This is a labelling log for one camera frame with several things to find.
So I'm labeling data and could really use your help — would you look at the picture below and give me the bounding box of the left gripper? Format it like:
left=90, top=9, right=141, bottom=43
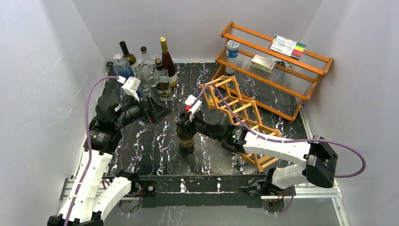
left=113, top=90, right=172, bottom=129

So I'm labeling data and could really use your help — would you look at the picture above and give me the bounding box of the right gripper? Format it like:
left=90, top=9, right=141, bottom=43
left=176, top=109, right=223, bottom=142

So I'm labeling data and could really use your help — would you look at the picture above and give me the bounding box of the silver capped dark bottle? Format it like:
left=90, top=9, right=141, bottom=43
left=177, top=133, right=195, bottom=155

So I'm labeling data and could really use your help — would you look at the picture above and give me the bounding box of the clear bottle rack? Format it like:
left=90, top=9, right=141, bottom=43
left=154, top=58, right=172, bottom=101
left=133, top=65, right=153, bottom=100

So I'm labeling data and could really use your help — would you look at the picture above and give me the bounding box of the clear bottle bottom rack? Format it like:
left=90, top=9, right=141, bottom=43
left=133, top=65, right=153, bottom=100

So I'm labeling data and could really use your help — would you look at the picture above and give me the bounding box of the clear glass bottle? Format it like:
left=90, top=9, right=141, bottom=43
left=140, top=46, right=156, bottom=88

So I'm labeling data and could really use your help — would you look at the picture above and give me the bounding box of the dark red wine bottle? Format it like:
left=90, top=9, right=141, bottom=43
left=160, top=37, right=177, bottom=87

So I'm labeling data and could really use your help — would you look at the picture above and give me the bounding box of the green wine bottle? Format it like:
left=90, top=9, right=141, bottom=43
left=119, top=40, right=137, bottom=68

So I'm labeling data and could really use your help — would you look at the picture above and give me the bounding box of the blue square bottle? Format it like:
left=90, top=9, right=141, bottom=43
left=112, top=54, right=134, bottom=79

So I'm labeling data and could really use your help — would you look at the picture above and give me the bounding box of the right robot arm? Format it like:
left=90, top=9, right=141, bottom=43
left=176, top=110, right=338, bottom=195

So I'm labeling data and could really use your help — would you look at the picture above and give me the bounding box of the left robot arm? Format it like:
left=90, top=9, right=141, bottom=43
left=47, top=94, right=170, bottom=226

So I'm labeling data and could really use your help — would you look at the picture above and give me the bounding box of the yellow capped bottle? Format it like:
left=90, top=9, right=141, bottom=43
left=209, top=96, right=218, bottom=104

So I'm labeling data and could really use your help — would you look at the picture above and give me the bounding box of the light wooden wine rack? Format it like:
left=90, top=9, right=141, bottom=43
left=200, top=75, right=283, bottom=173

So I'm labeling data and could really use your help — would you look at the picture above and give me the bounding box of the small clear plastic bottle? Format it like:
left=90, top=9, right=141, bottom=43
left=225, top=66, right=235, bottom=76

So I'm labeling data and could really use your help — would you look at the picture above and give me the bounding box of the blue white jar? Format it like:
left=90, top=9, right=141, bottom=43
left=226, top=40, right=239, bottom=58

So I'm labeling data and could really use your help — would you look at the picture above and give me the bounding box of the green white box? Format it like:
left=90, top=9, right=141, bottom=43
left=251, top=55, right=276, bottom=73

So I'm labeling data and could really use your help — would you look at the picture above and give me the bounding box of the orange wooden shelf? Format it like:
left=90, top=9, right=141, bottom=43
left=214, top=22, right=333, bottom=122

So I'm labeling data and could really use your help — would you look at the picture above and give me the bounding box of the marker pen pack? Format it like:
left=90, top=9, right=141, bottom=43
left=269, top=34, right=307, bottom=60

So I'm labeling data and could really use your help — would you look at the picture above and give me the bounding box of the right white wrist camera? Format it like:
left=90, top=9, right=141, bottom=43
left=184, top=95, right=202, bottom=122

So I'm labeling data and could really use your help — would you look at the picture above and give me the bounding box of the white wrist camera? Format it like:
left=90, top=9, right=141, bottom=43
left=117, top=76, right=141, bottom=102
left=184, top=95, right=202, bottom=122

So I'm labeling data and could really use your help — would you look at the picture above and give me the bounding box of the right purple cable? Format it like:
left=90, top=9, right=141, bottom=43
left=192, top=83, right=367, bottom=216

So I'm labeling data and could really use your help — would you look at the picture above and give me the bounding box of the purple cable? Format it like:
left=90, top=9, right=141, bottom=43
left=192, top=83, right=367, bottom=216
left=63, top=75, right=127, bottom=226

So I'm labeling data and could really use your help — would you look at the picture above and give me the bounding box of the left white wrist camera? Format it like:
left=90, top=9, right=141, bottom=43
left=117, top=76, right=141, bottom=102

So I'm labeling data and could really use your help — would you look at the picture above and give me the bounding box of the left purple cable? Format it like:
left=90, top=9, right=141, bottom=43
left=63, top=75, right=127, bottom=226

